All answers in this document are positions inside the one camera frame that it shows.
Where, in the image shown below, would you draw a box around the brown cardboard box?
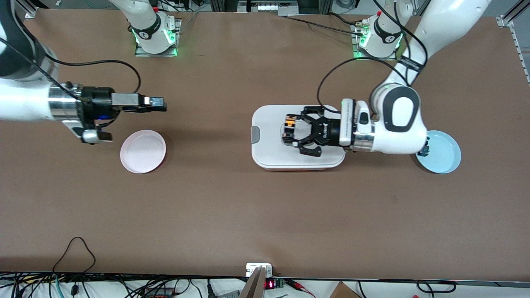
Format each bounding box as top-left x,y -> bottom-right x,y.
329,281 -> 361,298

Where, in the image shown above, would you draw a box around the pale pink round plate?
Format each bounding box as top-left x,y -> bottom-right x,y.
120,130 -> 167,174

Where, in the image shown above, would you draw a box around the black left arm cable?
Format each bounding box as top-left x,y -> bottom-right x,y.
317,0 -> 428,114

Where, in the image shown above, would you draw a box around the black oval coiled cable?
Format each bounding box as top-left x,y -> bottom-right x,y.
416,281 -> 457,294

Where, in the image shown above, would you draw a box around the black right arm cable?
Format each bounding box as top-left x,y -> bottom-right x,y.
0,37 -> 142,102

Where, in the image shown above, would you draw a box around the white lidded pink container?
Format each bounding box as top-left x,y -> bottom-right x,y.
251,104 -> 346,171

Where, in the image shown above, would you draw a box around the black cable across table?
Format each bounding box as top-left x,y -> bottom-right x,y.
282,12 -> 367,36

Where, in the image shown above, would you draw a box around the thin black looped cable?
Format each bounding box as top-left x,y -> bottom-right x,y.
53,237 -> 96,274

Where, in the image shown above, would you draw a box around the tangled black floor cables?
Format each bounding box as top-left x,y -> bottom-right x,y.
0,271 -> 249,298

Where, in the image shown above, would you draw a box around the wooden slat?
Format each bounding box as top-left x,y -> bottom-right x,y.
239,266 -> 268,298

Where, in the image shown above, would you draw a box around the short aluminium frame rail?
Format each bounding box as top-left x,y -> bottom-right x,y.
17,0 -> 39,19

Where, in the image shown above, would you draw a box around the small white socket box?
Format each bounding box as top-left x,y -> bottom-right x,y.
246,263 -> 274,278

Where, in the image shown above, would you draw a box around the long aluminium frame rail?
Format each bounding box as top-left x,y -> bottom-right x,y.
511,25 -> 530,86

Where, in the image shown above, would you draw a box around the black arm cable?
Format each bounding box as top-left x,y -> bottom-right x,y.
317,0 -> 428,114
0,37 -> 142,102

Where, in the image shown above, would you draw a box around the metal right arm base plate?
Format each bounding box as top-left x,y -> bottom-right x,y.
135,18 -> 182,58

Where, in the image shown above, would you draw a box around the white labelled equipment box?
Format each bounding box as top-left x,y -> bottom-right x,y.
238,0 -> 299,17

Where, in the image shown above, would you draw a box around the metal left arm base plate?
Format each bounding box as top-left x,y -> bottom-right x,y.
352,21 -> 398,61

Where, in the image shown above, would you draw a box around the orange push-button switch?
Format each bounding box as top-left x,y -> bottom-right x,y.
282,116 -> 299,146

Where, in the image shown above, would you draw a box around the red test lead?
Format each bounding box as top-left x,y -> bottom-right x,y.
286,279 -> 316,298

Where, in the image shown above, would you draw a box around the light blue round plate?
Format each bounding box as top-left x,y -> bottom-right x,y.
415,130 -> 462,174

